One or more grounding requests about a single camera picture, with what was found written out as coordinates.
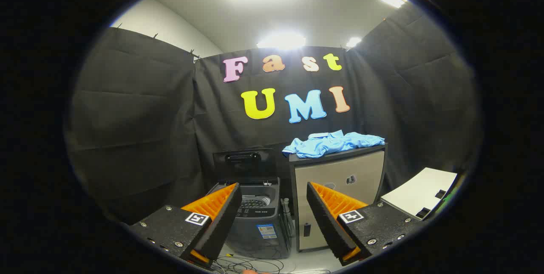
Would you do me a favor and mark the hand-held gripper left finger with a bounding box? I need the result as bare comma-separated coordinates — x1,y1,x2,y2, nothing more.
130,183,243,268

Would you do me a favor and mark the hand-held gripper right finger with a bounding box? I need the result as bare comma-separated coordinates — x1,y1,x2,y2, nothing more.
306,181,425,266

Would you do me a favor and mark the grey washing machine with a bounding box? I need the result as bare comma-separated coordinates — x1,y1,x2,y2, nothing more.
207,177,294,260

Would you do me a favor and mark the light blue polo shirt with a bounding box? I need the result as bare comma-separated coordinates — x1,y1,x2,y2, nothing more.
282,130,386,158

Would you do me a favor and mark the grey cabinet with black top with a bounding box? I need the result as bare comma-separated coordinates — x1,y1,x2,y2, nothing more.
289,143,388,252

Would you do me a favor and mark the black backdrop cloth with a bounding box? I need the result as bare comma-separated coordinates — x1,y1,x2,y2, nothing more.
64,4,483,223

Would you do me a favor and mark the grey drain hose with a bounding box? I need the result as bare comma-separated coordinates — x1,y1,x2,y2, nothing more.
281,198,296,237

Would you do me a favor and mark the tangle of black cables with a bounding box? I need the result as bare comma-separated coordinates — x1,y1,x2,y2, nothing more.
210,253,332,274

